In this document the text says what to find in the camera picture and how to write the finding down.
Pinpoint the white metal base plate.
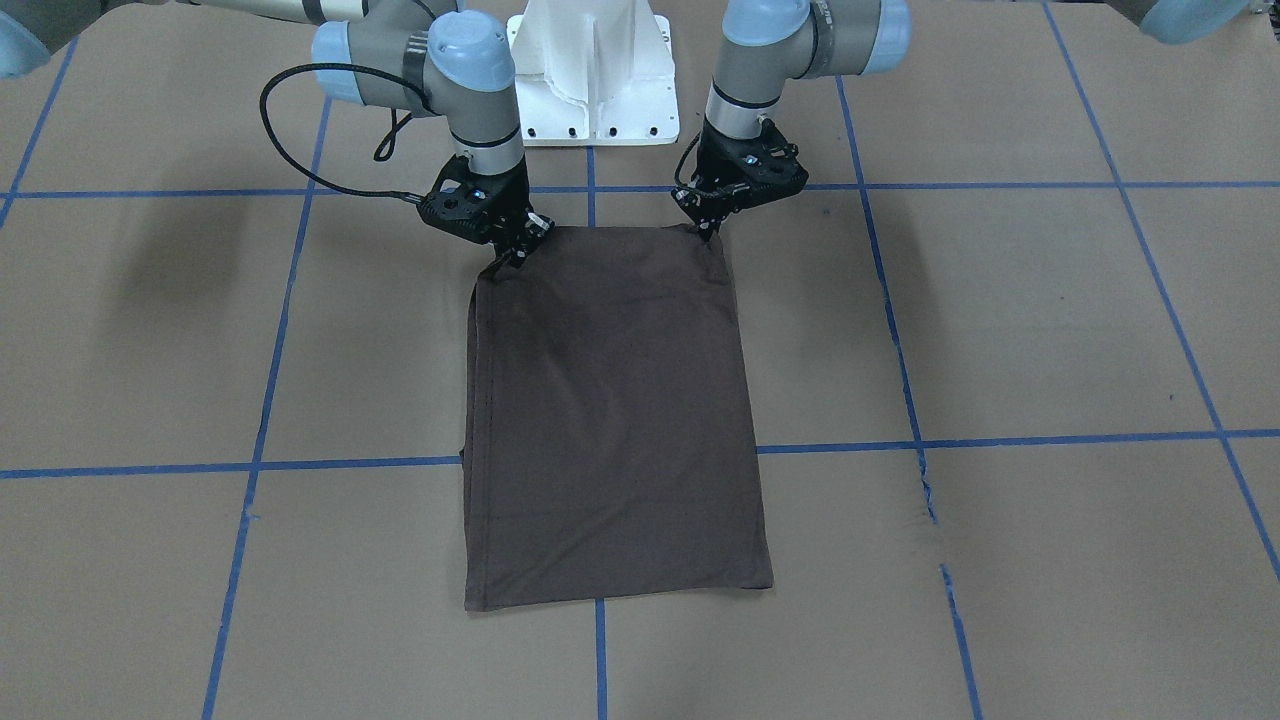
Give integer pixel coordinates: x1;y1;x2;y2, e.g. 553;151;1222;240
506;1;680;147

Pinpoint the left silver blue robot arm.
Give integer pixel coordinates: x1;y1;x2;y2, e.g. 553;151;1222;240
669;1;1248;243

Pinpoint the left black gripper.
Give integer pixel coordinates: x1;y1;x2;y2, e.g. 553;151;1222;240
672;118;809;240

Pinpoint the dark brown t-shirt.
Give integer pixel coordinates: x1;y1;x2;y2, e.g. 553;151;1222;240
461;225;774;612

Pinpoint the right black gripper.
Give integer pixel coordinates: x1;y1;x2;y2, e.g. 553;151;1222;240
417;156;556;268

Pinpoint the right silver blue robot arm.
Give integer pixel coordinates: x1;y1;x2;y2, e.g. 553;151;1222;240
224;1;554;266

